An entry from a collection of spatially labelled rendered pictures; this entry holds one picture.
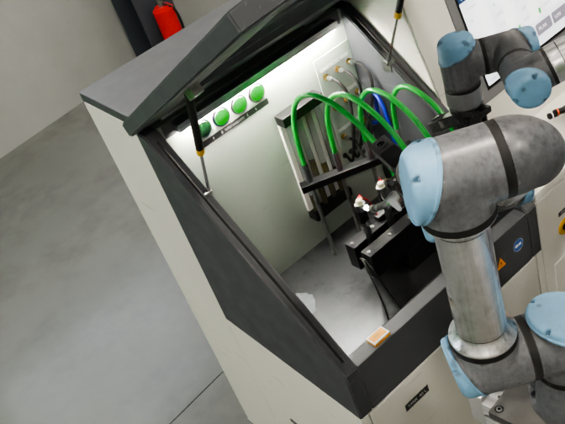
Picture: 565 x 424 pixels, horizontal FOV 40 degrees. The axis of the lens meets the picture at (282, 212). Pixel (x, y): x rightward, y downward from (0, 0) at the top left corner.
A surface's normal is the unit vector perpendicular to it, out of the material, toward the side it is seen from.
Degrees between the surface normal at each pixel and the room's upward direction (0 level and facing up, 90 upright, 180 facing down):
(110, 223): 0
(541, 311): 8
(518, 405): 0
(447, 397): 90
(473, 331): 92
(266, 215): 90
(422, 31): 76
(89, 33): 90
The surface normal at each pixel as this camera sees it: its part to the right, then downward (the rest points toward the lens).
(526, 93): 0.01, 0.60
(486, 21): 0.52, 0.13
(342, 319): -0.29, -0.76
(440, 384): 0.61, 0.32
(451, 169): -0.11, -0.10
